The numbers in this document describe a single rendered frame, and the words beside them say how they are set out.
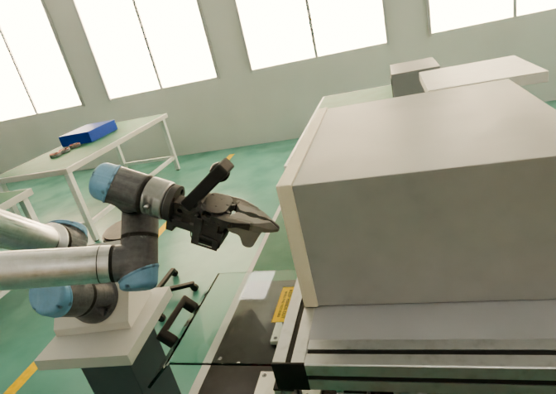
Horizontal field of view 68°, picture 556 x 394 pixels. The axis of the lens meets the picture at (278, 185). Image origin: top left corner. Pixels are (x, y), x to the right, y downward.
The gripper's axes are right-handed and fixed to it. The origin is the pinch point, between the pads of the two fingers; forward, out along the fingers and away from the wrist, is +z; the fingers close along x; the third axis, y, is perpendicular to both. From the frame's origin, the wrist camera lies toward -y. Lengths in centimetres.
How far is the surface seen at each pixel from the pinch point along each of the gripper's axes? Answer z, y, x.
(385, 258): 17.8, -9.1, 14.4
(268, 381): 7.5, 41.2, -1.0
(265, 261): -5, 51, -55
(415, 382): 24.2, -0.4, 25.6
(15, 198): -208, 147, -162
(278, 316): 5.8, 10.7, 10.6
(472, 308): 30.5, -6.3, 15.6
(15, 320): -173, 212, -115
